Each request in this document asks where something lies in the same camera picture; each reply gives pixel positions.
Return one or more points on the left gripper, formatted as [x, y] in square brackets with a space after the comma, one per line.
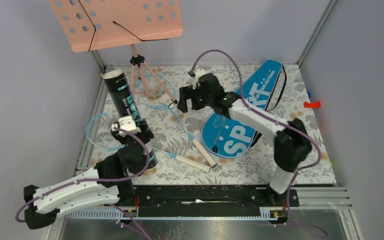
[147, 135]

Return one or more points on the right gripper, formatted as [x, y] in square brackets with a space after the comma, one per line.
[187, 93]

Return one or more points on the blue racket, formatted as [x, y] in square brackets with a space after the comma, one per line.
[98, 132]
[185, 129]

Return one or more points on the black shuttlecock tube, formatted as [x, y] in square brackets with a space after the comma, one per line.
[127, 106]

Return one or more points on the shuttlecock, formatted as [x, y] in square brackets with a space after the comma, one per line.
[166, 101]

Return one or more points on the blue racket cover bag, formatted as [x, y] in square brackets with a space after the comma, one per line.
[231, 137]

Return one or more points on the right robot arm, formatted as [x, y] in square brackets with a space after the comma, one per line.
[292, 144]

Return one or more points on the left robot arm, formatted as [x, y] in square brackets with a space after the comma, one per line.
[108, 182]

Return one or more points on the pink music stand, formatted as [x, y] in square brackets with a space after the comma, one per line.
[91, 25]

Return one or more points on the black front rail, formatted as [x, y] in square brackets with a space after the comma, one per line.
[195, 201]

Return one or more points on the red clip on wall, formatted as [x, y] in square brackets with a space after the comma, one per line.
[312, 105]

